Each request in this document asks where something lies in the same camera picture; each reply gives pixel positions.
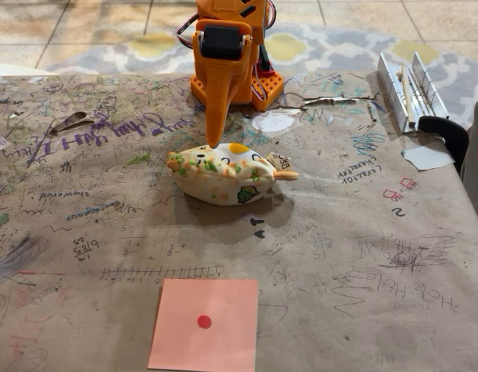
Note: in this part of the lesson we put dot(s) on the pink paper sheet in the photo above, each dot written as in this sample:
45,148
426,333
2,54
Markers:
223,348

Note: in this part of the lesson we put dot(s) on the black clamp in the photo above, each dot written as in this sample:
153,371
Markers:
451,133

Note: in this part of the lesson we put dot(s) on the white furniture edge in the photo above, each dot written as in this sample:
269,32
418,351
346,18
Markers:
14,69

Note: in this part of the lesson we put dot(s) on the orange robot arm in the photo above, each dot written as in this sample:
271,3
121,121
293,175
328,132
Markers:
258,23

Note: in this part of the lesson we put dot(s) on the thin wooden stick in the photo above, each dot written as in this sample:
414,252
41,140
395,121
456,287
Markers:
407,97

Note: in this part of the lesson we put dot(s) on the grey yellow patterned rug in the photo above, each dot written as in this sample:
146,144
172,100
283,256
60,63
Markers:
339,46

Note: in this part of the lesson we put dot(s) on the brown scribbled paper table cover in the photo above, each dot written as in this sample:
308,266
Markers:
339,232

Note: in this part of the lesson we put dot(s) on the aluminium miter box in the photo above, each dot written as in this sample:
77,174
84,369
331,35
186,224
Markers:
424,97

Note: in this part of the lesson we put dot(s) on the torn paper strip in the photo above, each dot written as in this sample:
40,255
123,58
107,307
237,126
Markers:
331,100

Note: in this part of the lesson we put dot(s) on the patterned plush toy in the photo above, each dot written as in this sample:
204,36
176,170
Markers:
223,182

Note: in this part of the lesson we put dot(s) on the orange gripper black servo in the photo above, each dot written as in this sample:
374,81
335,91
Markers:
221,71

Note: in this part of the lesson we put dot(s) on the curled brown paper scrap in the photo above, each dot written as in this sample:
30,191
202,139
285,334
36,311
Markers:
70,121

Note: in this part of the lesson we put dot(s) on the grey chair upholstery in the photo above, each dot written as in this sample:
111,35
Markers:
476,162

